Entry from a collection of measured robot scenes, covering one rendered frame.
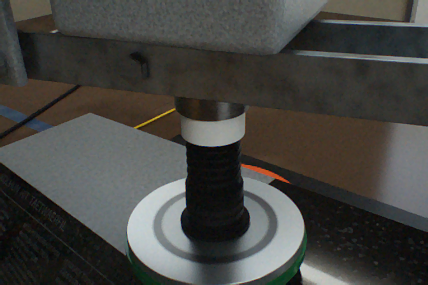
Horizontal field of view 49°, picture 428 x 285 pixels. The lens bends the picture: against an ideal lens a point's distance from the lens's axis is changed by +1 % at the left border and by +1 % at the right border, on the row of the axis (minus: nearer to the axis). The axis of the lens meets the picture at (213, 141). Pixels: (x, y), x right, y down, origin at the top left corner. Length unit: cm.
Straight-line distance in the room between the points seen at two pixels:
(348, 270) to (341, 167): 185
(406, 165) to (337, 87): 218
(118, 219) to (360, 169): 189
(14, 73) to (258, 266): 32
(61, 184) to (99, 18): 44
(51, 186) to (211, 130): 39
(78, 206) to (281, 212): 31
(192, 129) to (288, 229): 17
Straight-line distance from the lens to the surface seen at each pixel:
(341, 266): 61
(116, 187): 76
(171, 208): 60
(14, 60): 51
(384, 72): 37
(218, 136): 47
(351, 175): 239
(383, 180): 239
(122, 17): 38
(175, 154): 83
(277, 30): 33
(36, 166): 86
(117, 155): 85
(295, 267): 54
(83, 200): 74
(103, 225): 68
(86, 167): 82
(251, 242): 54
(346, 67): 38
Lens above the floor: 123
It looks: 28 degrees down
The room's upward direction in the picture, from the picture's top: 1 degrees counter-clockwise
